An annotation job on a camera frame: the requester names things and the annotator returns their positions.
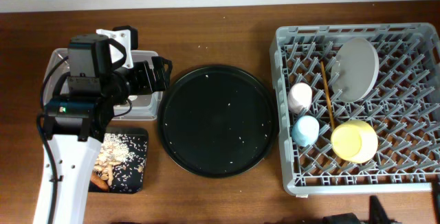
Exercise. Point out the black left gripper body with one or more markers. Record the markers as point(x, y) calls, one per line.
point(141, 82)

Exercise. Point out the pile of peanut shells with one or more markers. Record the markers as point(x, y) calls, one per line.
point(108, 160)

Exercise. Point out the orange carrot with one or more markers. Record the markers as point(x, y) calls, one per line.
point(97, 181)

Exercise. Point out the pink cup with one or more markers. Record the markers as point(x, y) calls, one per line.
point(299, 97)

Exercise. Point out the blue cup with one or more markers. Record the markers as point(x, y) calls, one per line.
point(305, 131)

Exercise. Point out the wooden chopstick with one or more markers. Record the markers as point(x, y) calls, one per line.
point(328, 99)

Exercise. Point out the grey plate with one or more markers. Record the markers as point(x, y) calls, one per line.
point(355, 70)

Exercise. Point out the yellow bowl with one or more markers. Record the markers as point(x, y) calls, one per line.
point(355, 141)

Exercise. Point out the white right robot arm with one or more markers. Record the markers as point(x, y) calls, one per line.
point(377, 214)

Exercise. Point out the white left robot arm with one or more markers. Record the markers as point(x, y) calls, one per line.
point(72, 128)

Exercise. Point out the grey dishwasher rack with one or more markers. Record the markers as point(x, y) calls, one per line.
point(402, 107)

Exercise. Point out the clear plastic bin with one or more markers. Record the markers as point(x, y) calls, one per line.
point(144, 107)

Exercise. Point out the round black tray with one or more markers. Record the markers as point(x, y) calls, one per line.
point(217, 121)

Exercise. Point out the black rectangular tray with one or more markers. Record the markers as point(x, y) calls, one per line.
point(127, 162)

